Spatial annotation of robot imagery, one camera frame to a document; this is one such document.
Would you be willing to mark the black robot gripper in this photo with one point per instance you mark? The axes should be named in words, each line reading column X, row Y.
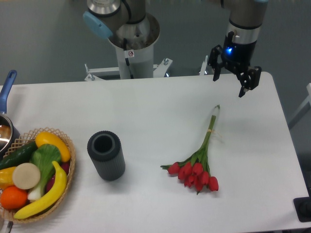
column 235, row 57

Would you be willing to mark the red tulip bouquet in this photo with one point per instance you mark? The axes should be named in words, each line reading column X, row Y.
column 195, row 171

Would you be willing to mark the dark grey ribbed vase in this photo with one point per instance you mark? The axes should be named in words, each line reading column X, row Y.
column 105, row 151

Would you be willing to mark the black device at table edge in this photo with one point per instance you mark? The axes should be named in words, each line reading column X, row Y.
column 303, row 208

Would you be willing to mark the purple red vegetable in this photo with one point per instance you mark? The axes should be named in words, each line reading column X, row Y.
column 65, row 166

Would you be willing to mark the green bok choy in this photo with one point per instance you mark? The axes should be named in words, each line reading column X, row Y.
column 43, row 158

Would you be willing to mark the yellow banana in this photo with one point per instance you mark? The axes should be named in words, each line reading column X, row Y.
column 49, row 198

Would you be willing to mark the green cucumber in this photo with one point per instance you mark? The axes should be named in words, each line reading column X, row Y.
column 19, row 156

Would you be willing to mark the beige round disc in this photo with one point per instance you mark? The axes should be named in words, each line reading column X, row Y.
column 26, row 176

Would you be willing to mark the yellow bell pepper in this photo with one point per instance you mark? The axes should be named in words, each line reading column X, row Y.
column 6, row 177

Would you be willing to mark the orange fruit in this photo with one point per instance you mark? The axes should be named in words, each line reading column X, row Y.
column 13, row 198

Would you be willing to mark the woven wicker basket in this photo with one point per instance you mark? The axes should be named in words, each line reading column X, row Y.
column 25, row 139

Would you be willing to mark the white metal frame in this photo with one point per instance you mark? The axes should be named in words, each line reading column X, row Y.
column 302, row 109

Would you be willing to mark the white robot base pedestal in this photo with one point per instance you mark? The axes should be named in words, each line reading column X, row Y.
column 134, row 46

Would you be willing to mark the blue handled saucepan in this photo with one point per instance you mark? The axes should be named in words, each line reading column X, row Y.
column 8, row 132

